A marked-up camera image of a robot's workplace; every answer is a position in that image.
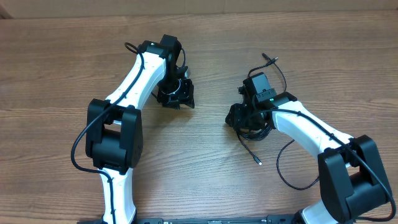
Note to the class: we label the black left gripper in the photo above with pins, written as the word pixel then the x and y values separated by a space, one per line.
pixel 186 95

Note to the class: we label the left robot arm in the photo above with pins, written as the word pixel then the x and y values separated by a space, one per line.
pixel 114 138

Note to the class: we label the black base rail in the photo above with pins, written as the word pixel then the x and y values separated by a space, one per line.
pixel 270 219

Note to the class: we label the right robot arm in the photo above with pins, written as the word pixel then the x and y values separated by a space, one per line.
pixel 353 182

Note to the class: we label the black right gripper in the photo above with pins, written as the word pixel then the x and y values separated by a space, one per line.
pixel 237 121

